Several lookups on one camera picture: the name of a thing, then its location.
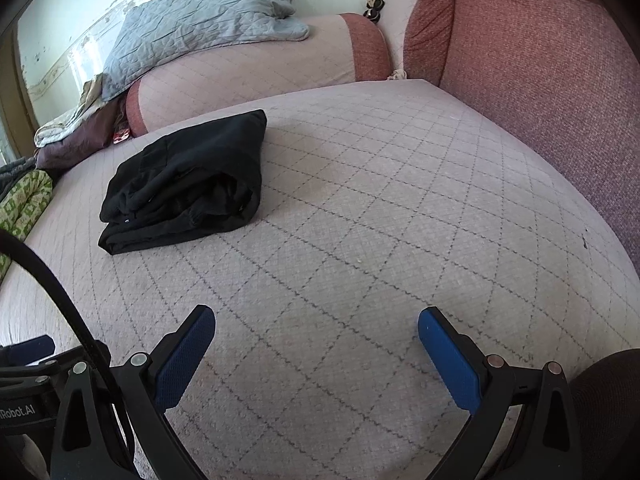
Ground maroon cloth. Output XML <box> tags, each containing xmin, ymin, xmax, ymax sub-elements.
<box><xmin>36</xmin><ymin>97</ymin><xmax>132</xmax><ymax>183</ymax></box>

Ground dark cloth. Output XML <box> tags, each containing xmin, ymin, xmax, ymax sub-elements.
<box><xmin>500</xmin><ymin>352</ymin><xmax>640</xmax><ymax>480</ymax></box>

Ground white folded blanket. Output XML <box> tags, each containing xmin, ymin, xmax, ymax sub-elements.
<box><xmin>34</xmin><ymin>74</ymin><xmax>118</xmax><ymax>148</ymax></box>

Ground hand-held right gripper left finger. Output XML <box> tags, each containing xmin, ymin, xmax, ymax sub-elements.
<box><xmin>50</xmin><ymin>305</ymin><xmax>217</xmax><ymax>480</ymax></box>

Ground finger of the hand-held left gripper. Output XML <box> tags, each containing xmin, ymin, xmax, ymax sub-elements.
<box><xmin>0</xmin><ymin>336</ymin><xmax>76</xmax><ymax>386</ymax></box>

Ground pink bolster cushion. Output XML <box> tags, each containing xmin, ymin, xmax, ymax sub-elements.
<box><xmin>125</xmin><ymin>12</ymin><xmax>392</xmax><ymax>137</ymax></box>

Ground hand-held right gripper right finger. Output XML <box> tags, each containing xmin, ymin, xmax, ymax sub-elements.
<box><xmin>418</xmin><ymin>307</ymin><xmax>583</xmax><ymax>480</ymax></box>

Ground pink quilted mattress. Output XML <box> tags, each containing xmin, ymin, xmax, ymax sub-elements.
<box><xmin>0</xmin><ymin>78</ymin><xmax>640</xmax><ymax>480</ymax></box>

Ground red sofa backrest cushion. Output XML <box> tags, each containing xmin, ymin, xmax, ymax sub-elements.
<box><xmin>402</xmin><ymin>0</ymin><xmax>640</xmax><ymax>281</ymax></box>

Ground black cable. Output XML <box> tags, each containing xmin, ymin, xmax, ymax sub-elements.
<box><xmin>0</xmin><ymin>231</ymin><xmax>118</xmax><ymax>396</ymax></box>

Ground dark grey clothing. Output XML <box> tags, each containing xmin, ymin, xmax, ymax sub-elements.
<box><xmin>0</xmin><ymin>157</ymin><xmax>38</xmax><ymax>196</ymax></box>

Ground grey quilted pillow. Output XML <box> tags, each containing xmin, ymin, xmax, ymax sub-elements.
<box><xmin>101</xmin><ymin>0</ymin><xmax>312</xmax><ymax>103</ymax></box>

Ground green patterned quilt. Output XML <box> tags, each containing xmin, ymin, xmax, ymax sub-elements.
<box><xmin>0</xmin><ymin>169</ymin><xmax>53</xmax><ymax>283</ymax></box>

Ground black pants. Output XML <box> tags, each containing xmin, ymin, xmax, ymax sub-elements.
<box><xmin>97</xmin><ymin>109</ymin><xmax>268</xmax><ymax>257</ymax></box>

